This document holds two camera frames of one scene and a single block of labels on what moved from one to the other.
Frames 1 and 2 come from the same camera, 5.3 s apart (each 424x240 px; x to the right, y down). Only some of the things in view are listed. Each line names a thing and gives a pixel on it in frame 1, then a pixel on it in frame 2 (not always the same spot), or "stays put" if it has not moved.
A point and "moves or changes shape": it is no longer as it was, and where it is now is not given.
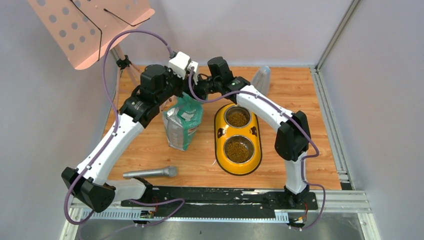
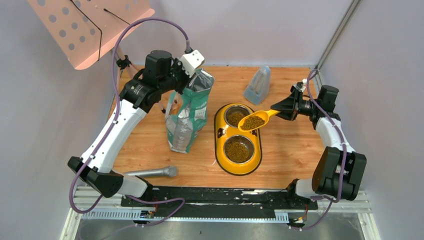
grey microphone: [168, 171] stays put
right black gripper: [196, 90] → [289, 107]
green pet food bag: [182, 114] moves or changes shape
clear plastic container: [261, 80] stays put
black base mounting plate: [171, 199] stays put
